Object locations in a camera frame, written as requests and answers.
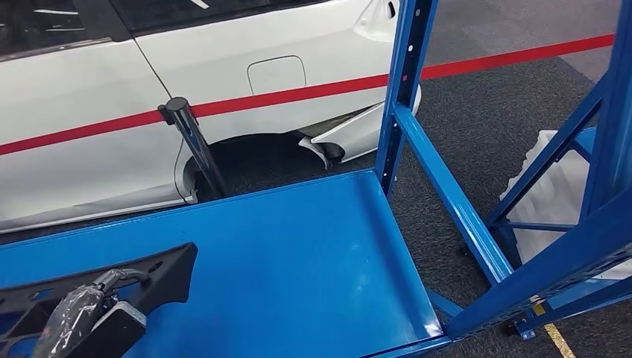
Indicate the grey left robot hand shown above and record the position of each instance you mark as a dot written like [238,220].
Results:
[69,316]

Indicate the black plastic bracket part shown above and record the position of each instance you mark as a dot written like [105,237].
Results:
[168,276]

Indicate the blue metal shelf rack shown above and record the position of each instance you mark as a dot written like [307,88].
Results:
[612,99]
[296,247]

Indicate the white car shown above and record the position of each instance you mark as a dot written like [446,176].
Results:
[74,99]

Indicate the red barrier belt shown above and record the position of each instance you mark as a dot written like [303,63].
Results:
[296,94]

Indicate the white plastic crate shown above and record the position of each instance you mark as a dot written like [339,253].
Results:
[548,197]

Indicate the black stanchion post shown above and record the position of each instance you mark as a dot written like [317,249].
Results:
[192,138]

